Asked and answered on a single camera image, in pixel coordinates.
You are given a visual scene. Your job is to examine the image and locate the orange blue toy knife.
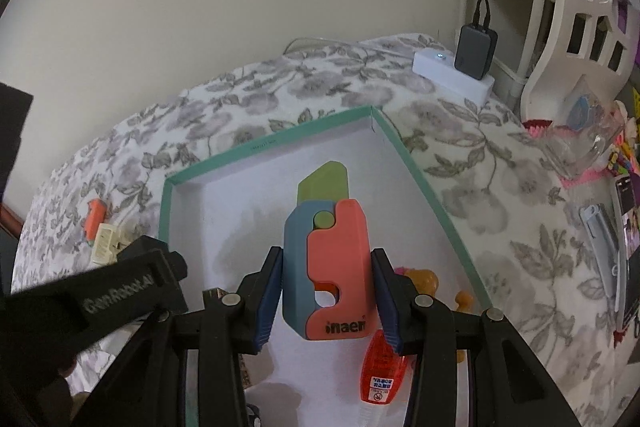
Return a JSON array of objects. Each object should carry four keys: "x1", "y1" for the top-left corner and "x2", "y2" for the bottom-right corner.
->
[{"x1": 281, "y1": 161, "x2": 373, "y2": 342}]

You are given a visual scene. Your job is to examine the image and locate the dark cabinet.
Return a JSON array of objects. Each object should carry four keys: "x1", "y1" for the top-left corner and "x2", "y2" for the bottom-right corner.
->
[{"x1": 0, "y1": 82, "x2": 33, "y2": 208}]

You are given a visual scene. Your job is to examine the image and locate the pink doll figure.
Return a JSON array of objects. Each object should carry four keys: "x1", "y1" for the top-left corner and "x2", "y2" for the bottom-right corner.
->
[{"x1": 392, "y1": 267, "x2": 473, "y2": 363}]

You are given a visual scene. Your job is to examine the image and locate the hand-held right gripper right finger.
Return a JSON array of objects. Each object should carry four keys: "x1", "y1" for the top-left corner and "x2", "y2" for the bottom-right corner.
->
[{"x1": 371, "y1": 248, "x2": 581, "y2": 427}]

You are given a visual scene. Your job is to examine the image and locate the white power strip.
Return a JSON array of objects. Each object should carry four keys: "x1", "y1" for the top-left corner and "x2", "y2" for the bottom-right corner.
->
[{"x1": 412, "y1": 48, "x2": 496, "y2": 102}]

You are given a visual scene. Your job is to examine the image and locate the red glue stick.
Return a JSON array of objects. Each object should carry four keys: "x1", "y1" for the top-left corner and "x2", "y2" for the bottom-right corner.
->
[{"x1": 360, "y1": 328, "x2": 408, "y2": 427}]

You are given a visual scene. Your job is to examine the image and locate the clear glass cup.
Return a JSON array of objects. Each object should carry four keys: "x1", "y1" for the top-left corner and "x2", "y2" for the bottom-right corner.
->
[{"x1": 542, "y1": 74, "x2": 626, "y2": 180}]

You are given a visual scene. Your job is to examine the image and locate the pink crocheted coaster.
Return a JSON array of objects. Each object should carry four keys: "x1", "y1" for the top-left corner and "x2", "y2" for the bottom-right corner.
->
[{"x1": 522, "y1": 119, "x2": 616, "y2": 192}]

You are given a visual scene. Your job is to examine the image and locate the black power adapter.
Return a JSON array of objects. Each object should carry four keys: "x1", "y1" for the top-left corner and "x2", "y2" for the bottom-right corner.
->
[{"x1": 454, "y1": 24, "x2": 499, "y2": 81}]

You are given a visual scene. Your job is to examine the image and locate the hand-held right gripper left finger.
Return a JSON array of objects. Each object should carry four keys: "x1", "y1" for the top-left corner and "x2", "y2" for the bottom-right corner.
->
[{"x1": 70, "y1": 247, "x2": 284, "y2": 427}]

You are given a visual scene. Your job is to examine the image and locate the white lattice panel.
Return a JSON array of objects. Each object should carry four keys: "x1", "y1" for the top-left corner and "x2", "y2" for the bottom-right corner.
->
[{"x1": 520, "y1": 0, "x2": 640, "y2": 128}]

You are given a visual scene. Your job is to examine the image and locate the orange plastic toy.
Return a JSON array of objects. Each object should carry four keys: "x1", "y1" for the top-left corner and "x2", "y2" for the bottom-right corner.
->
[{"x1": 82, "y1": 199, "x2": 108, "y2": 242}]

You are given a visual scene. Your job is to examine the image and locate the pile of colourful toys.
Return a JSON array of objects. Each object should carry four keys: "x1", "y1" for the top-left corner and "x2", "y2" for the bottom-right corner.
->
[{"x1": 602, "y1": 87, "x2": 640, "y2": 178}]

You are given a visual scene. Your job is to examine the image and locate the teal cardboard tray box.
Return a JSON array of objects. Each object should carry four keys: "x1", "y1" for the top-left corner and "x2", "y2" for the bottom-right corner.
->
[{"x1": 157, "y1": 105, "x2": 493, "y2": 427}]

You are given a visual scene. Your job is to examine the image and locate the cream folding phone stand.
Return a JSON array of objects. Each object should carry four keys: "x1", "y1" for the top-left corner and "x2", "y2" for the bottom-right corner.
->
[{"x1": 91, "y1": 222, "x2": 132, "y2": 264}]

